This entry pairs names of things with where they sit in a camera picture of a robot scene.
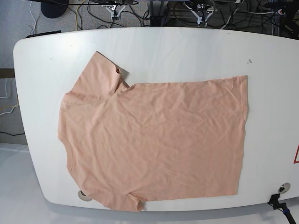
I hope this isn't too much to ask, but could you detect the peach pink T-shirt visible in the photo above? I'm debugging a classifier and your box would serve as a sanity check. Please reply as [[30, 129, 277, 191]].
[[57, 52, 248, 212]]

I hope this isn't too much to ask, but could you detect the left table grommet hole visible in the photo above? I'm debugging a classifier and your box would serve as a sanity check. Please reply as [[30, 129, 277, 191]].
[[78, 190, 92, 202]]

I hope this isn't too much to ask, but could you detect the table grommet hole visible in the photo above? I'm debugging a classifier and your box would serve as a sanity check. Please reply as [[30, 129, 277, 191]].
[[78, 190, 92, 202], [278, 183, 291, 194]]

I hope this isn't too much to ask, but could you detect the dark round stand base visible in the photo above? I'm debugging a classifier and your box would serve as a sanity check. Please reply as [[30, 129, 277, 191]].
[[41, 0, 69, 19]]

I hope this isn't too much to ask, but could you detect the right table grommet hole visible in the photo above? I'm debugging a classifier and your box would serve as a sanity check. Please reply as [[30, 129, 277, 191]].
[[278, 183, 291, 194]]

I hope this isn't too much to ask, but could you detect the black aluminium frame post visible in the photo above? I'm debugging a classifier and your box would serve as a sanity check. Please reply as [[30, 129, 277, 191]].
[[147, 0, 169, 27]]

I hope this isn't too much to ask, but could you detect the yellow floor cable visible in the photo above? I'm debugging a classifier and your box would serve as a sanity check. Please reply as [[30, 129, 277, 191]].
[[74, 4, 80, 31]]

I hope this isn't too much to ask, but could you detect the black clamp with cable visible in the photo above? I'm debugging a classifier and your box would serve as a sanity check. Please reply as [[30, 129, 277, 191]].
[[268, 194, 296, 224]]

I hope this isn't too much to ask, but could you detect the white floor cable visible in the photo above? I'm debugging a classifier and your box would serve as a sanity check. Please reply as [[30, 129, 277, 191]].
[[28, 0, 37, 35]]

